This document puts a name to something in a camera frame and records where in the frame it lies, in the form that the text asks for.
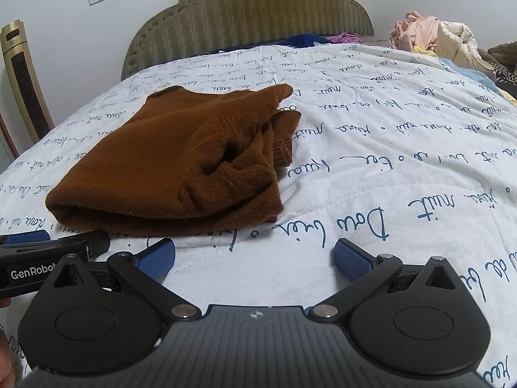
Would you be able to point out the gold tower fan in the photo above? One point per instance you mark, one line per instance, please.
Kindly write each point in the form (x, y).
(24, 81)

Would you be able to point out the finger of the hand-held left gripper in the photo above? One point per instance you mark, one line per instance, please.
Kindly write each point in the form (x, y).
(97, 243)
(28, 236)

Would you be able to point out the cream jacket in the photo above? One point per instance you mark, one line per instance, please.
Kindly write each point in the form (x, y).
(460, 48)

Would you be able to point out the pink garment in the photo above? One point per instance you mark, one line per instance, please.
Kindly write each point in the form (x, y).
(416, 32)

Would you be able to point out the purple cloth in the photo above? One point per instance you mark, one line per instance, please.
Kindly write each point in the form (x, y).
(343, 38)

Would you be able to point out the white script-printed blanket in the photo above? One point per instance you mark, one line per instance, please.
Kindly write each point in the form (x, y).
(383, 149)

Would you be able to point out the person's left hand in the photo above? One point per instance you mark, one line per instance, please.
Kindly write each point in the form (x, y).
(7, 359)

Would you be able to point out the light blue cloth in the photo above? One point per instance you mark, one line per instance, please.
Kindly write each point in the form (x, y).
(468, 76)

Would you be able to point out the olive padded headboard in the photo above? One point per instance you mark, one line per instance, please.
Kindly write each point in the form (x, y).
(250, 16)

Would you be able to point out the dark blue cloth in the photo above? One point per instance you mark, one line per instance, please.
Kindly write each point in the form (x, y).
(303, 40)

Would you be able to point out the olive cloth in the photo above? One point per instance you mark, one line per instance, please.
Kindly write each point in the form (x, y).
(505, 51)

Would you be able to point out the black and white patterned cloth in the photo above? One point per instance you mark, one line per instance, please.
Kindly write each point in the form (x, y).
(503, 73)

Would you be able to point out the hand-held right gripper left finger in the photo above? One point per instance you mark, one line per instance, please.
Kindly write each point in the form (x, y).
(156, 259)

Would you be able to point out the brown knit sweater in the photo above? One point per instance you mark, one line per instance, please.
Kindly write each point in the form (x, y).
(169, 161)

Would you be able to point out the pale yellow cloth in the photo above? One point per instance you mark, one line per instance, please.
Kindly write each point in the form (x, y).
(424, 51)

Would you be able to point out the dark red wooden frame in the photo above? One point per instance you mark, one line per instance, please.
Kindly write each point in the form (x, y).
(8, 137)

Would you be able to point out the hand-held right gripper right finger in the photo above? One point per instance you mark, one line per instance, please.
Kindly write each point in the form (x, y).
(352, 262)

